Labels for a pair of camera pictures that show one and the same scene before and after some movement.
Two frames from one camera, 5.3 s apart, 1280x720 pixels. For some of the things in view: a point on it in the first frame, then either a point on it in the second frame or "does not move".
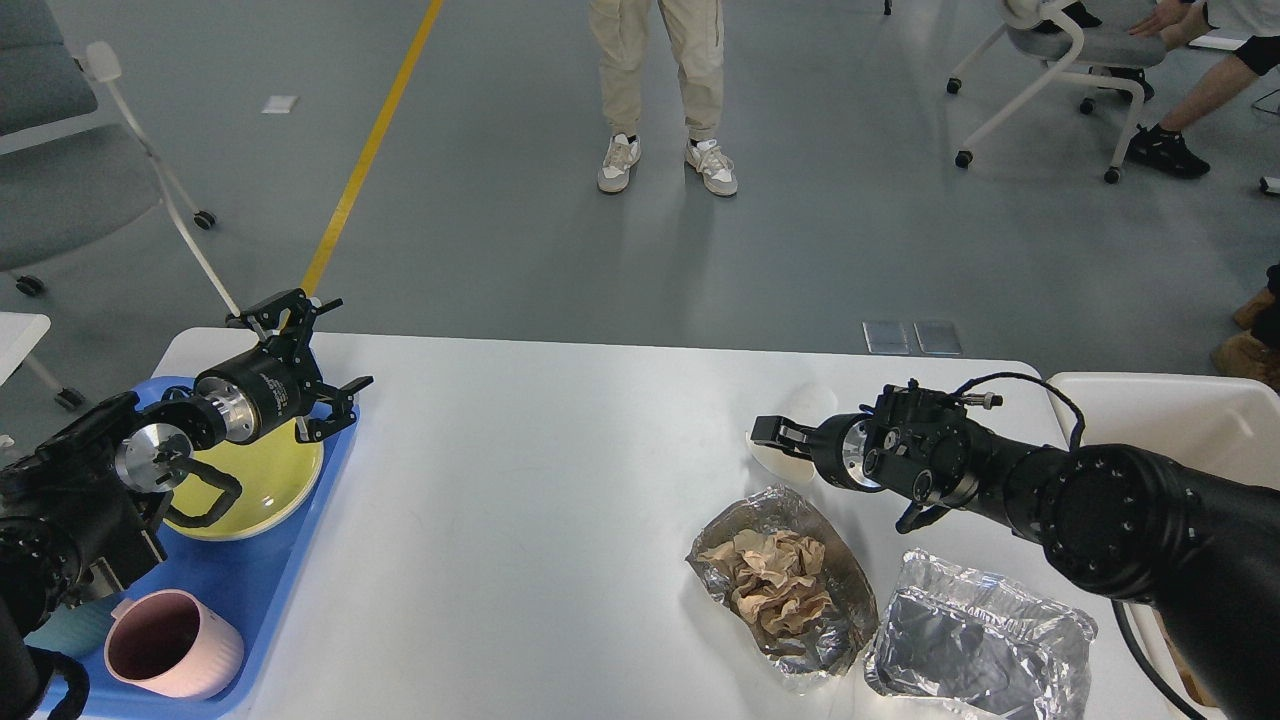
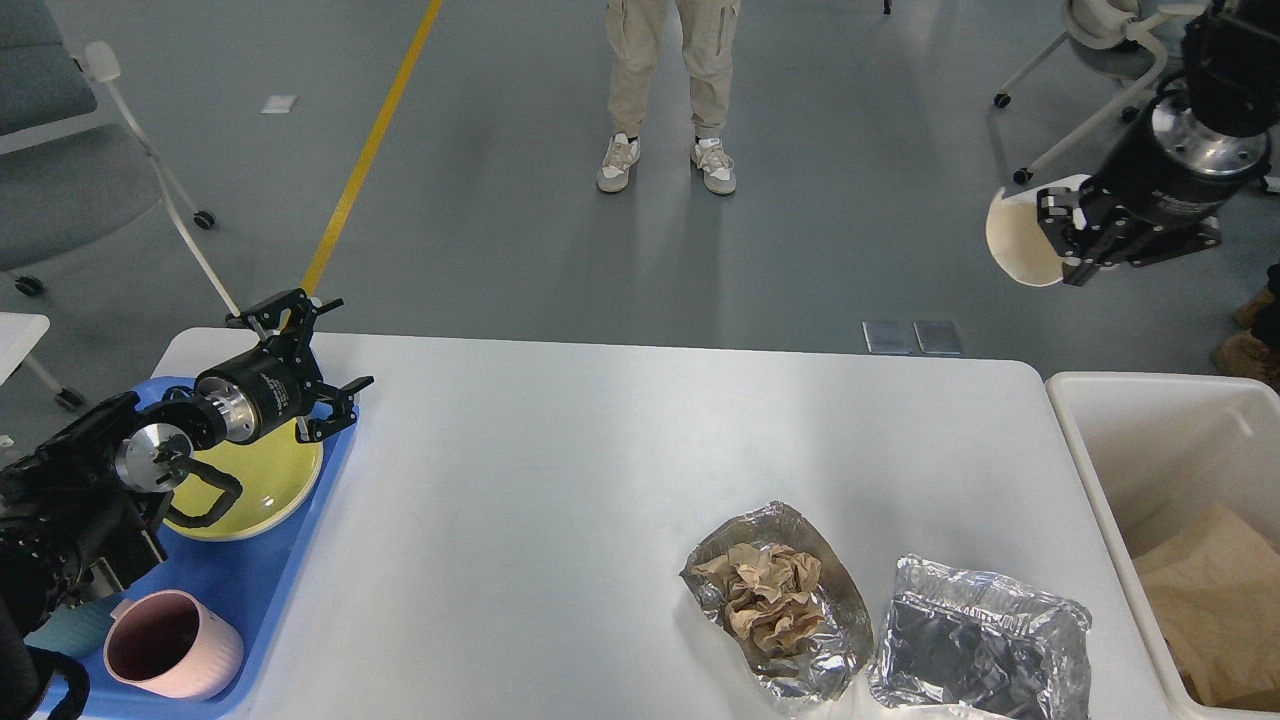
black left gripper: (273, 388) does not move
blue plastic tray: (251, 579) does not move
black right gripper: (835, 445) to (1163, 189)
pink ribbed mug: (170, 641) does not move
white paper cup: (807, 404) to (1018, 239)
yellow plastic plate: (278, 477) does not move
